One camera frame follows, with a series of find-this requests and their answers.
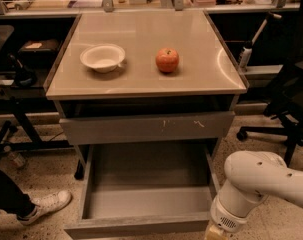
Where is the dark trouser leg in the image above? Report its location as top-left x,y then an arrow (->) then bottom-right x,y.
0,170 -> 35,217

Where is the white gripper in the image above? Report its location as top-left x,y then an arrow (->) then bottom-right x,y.
204,196 -> 247,240

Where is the white paper bowl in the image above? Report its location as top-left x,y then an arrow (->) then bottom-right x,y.
80,44 -> 126,73

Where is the grey drawer cabinet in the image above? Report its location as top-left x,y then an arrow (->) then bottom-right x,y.
43,9 -> 250,180

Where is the grey top drawer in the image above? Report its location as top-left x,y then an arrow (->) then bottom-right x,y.
60,111 -> 235,145

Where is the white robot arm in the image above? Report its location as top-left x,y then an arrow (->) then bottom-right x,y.
204,151 -> 303,240

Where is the red apple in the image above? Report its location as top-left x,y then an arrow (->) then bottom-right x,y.
155,48 -> 179,73

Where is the black office chair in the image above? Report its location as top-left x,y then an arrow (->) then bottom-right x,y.
236,0 -> 303,166

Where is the grey drawer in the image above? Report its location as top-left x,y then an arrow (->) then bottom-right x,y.
60,111 -> 235,145
65,141 -> 219,240

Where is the black box on shelf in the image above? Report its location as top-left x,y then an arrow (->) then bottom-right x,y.
18,39 -> 60,69

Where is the white sneaker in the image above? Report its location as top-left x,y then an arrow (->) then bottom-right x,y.
17,190 -> 72,226

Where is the plastic bottle on floor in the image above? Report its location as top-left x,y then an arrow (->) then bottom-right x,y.
4,146 -> 26,169

